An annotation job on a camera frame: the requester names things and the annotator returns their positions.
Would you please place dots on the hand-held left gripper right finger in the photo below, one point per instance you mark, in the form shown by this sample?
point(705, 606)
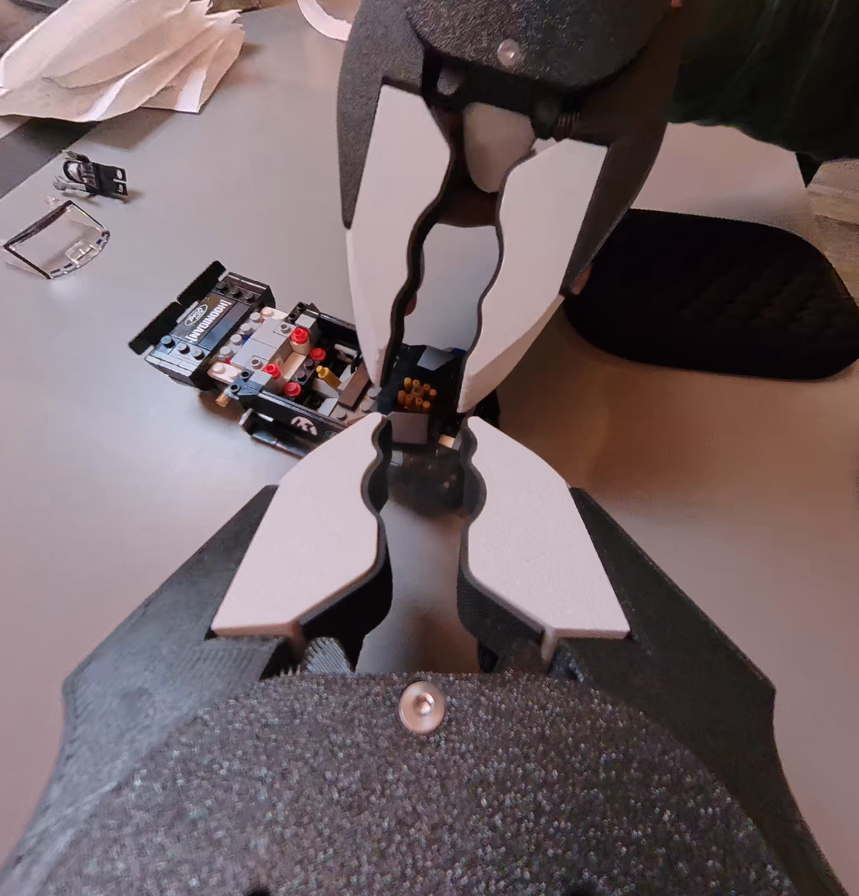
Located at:
point(542, 546)

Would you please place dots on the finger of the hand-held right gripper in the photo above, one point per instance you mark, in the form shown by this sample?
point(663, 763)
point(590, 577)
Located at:
point(395, 196)
point(542, 238)

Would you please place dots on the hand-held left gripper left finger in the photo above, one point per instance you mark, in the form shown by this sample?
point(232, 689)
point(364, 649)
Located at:
point(311, 546)

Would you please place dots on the lego car model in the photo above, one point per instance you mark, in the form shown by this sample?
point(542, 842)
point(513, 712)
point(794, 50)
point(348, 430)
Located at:
point(262, 350)

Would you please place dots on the small black lego assembly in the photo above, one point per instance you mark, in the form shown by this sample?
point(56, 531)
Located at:
point(94, 174)

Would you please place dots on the clear lego windshield piece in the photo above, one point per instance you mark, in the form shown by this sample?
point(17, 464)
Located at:
point(59, 241)

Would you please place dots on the torn white paper strip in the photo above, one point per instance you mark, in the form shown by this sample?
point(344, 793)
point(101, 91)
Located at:
point(325, 17)

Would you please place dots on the crumpled white paper bag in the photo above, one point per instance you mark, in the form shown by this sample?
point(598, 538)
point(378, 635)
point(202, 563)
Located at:
point(115, 56)

